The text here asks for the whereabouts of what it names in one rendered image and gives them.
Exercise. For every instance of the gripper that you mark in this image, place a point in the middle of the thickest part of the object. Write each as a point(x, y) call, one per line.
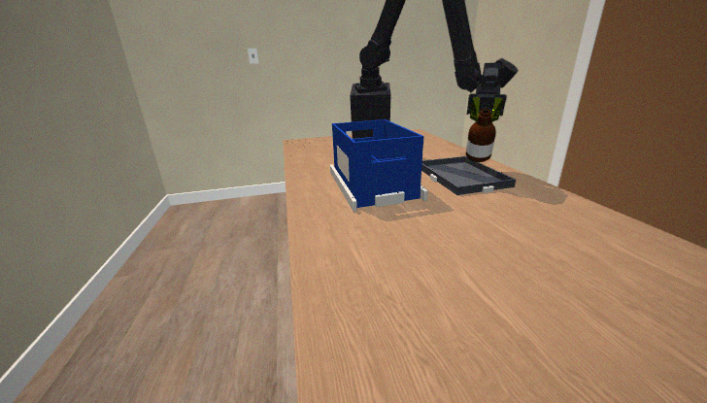
point(485, 102)

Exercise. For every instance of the brown glass bottle with white label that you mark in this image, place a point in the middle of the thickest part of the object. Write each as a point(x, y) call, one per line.
point(481, 138)

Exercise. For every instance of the blue plastic crate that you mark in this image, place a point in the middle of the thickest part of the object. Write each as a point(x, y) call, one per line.
point(388, 162)

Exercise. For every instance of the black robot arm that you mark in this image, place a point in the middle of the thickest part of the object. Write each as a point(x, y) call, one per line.
point(467, 68)

